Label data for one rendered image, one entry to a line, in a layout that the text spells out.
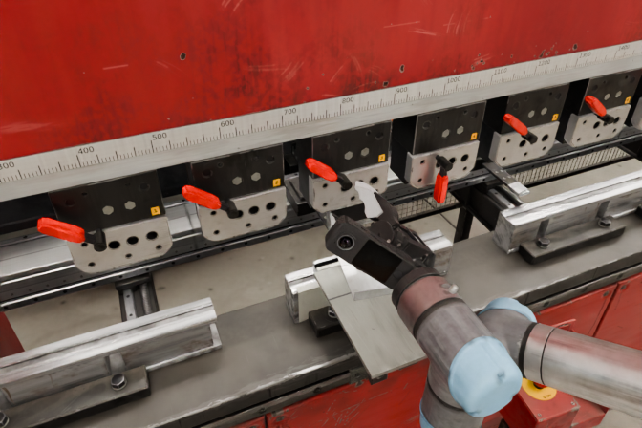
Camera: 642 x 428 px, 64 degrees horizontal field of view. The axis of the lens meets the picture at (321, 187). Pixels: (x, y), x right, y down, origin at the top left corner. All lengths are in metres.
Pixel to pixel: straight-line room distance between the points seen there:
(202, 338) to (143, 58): 0.59
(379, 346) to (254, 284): 1.54
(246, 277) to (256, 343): 1.37
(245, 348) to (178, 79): 0.60
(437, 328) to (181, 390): 0.62
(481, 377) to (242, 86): 0.50
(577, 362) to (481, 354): 0.16
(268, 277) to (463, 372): 1.95
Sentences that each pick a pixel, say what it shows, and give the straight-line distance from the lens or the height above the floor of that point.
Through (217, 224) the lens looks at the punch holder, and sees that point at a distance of 0.89.
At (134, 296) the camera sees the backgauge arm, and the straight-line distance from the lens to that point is 1.33.
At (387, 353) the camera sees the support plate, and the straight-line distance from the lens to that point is 0.97.
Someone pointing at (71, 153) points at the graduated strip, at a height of 1.39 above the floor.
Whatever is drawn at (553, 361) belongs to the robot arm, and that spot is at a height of 1.23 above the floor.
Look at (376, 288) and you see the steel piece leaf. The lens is 1.03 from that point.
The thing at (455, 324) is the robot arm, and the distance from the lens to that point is 0.61.
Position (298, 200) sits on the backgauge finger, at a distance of 1.24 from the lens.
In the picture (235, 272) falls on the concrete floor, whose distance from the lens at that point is 2.53.
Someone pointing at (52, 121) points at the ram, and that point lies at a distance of 0.77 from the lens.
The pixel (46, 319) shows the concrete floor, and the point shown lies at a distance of 2.59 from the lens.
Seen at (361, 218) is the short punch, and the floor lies 1.11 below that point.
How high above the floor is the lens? 1.77
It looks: 36 degrees down
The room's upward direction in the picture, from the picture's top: straight up
